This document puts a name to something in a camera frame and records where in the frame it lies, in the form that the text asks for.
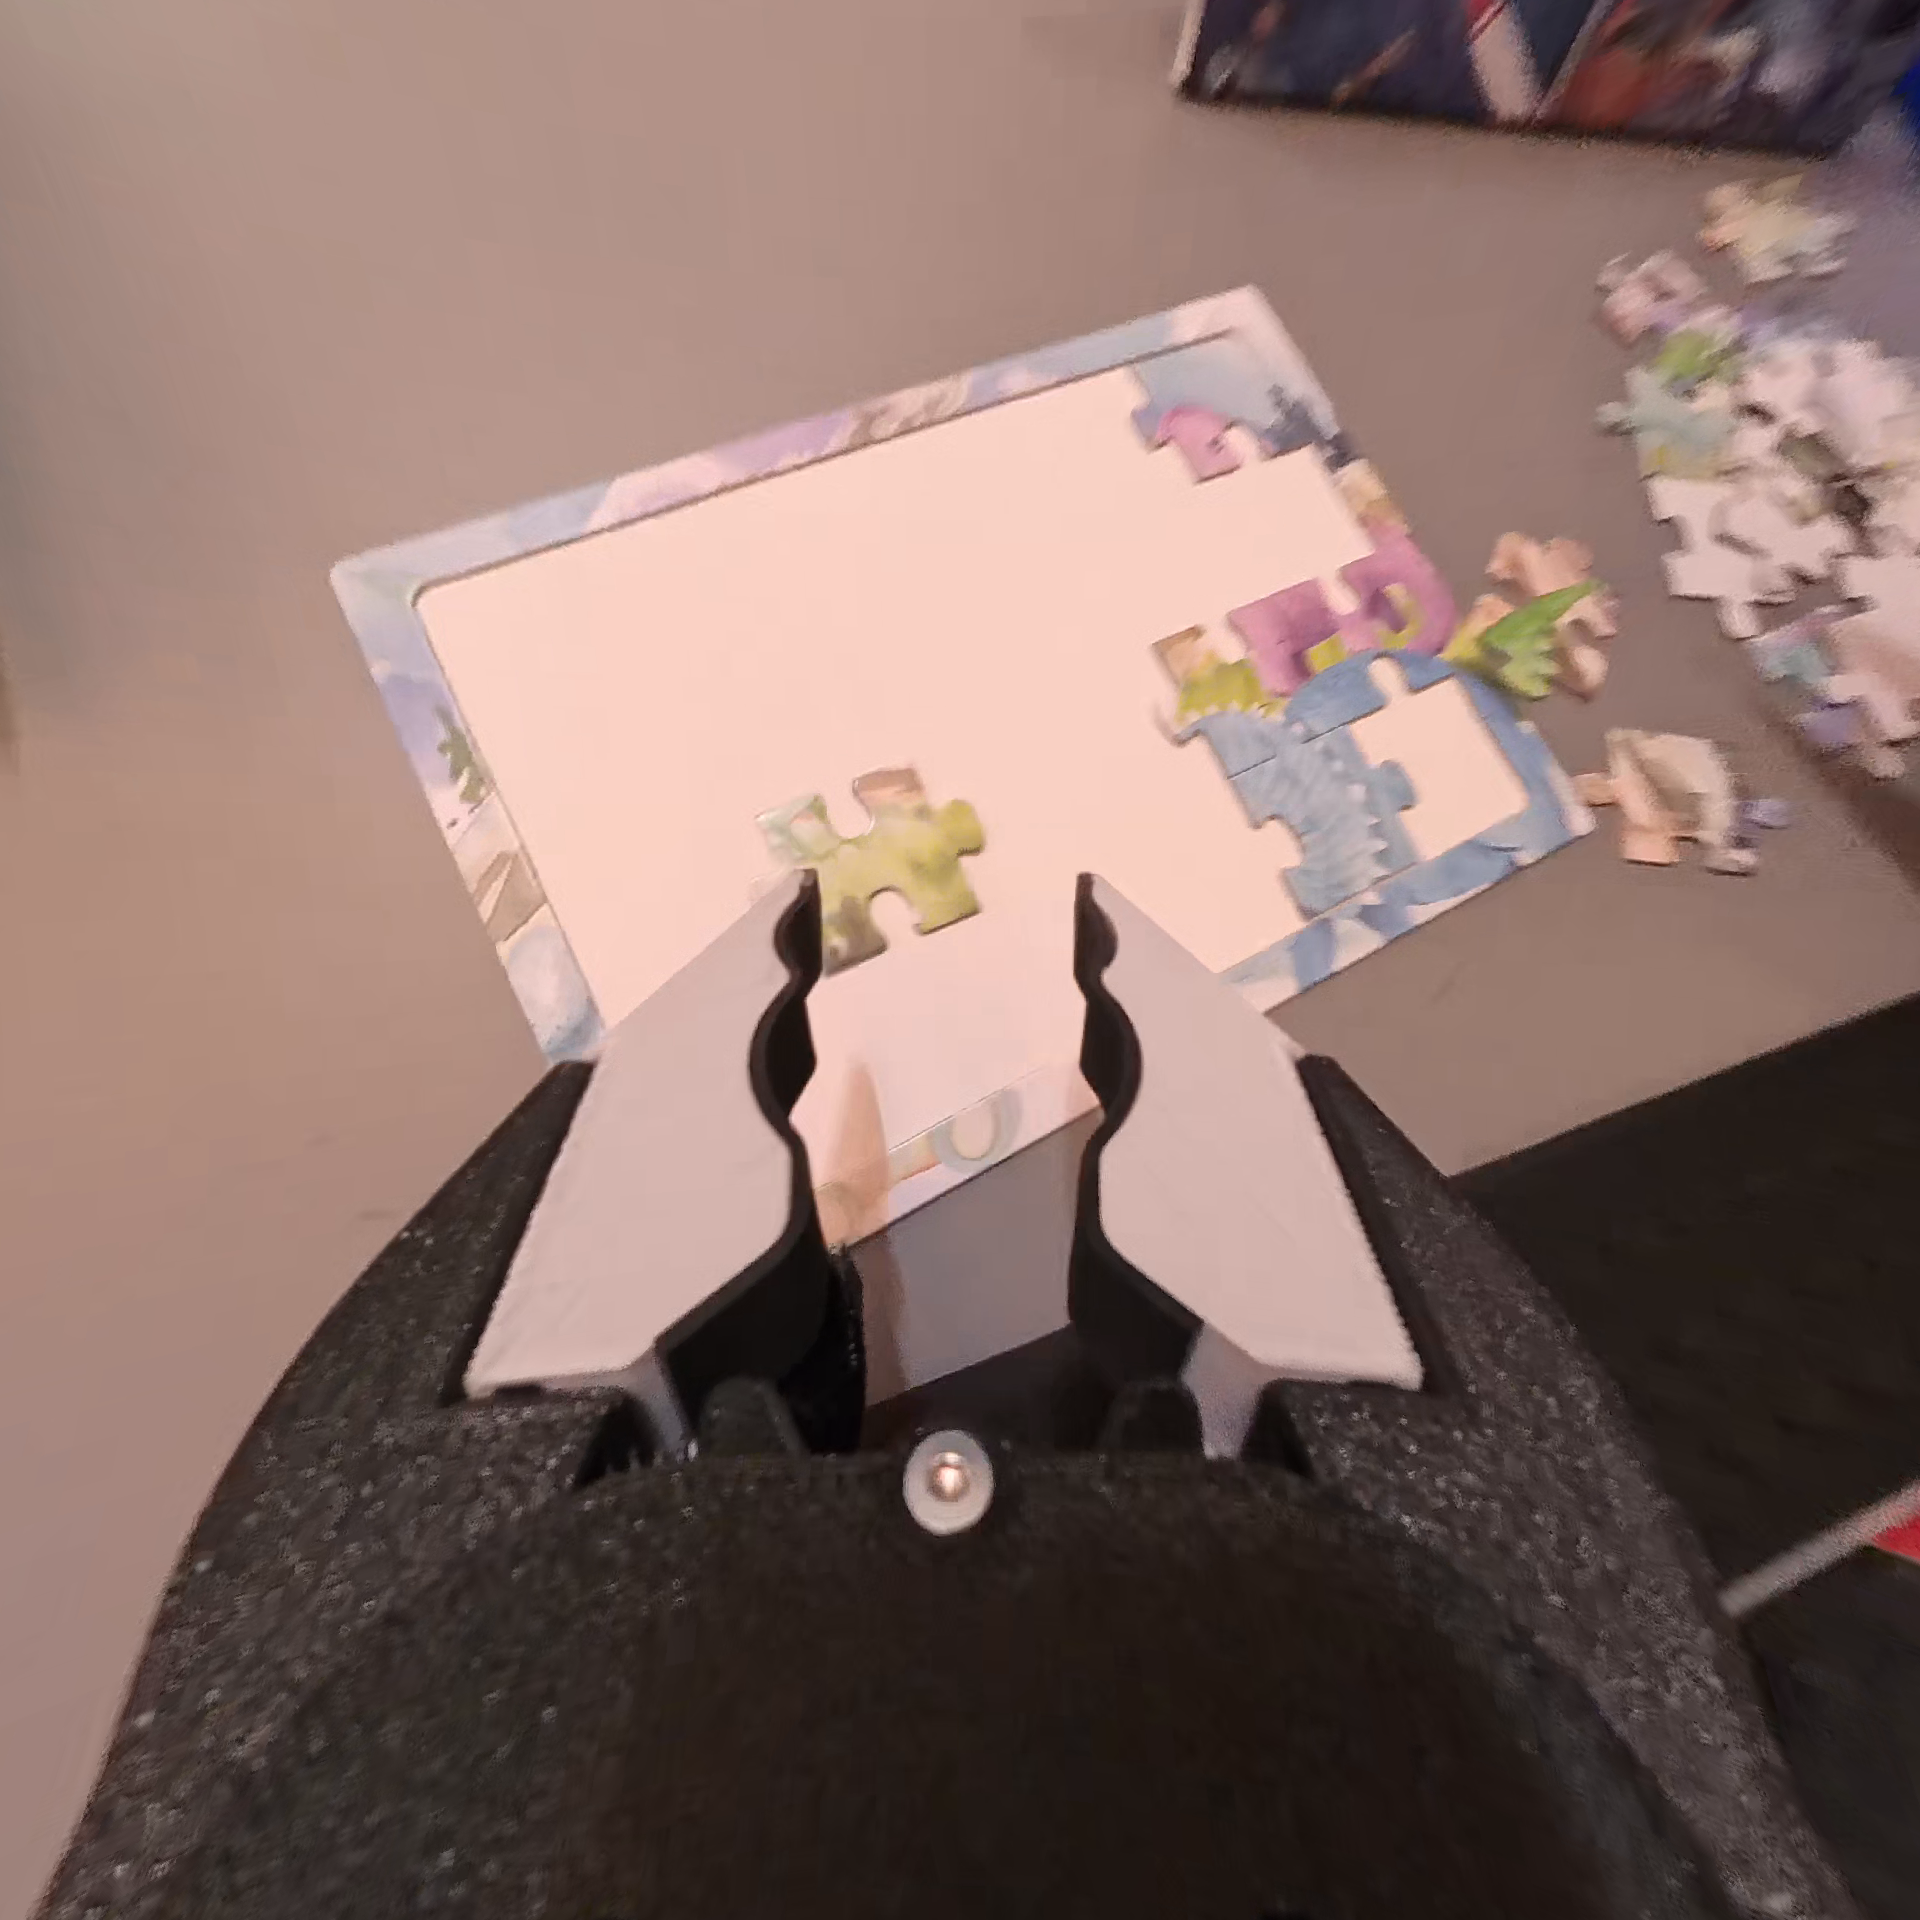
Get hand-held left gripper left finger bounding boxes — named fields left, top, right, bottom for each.
left=463, top=875, right=829, bottom=1461

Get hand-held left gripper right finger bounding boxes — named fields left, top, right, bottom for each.
left=1063, top=875, right=1425, bottom=1461

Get light blue printed puzzle piece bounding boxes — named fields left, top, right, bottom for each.
left=1169, top=661, right=1420, bottom=917

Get green printed puzzle piece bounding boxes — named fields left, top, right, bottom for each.
left=758, top=769, right=987, bottom=975

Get beige printed puzzle piece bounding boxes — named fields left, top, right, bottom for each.
left=1574, top=728, right=1790, bottom=877

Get landscape jigsaw puzzle board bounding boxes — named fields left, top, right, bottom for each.
left=329, top=287, right=1594, bottom=1247

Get joined printed puzzle pieces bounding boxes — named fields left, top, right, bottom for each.
left=1152, top=518, right=1463, bottom=723

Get pink corner puzzle piece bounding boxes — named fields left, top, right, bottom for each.
left=1125, top=406, right=1255, bottom=484

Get pile of puzzle pieces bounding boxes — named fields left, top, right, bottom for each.
left=1589, top=179, right=1920, bottom=782

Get grey desk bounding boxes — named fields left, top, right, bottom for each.
left=0, top=0, right=1920, bottom=1504

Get printed jigsaw puzzle box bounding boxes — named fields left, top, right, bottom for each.
left=1169, top=0, right=1920, bottom=160

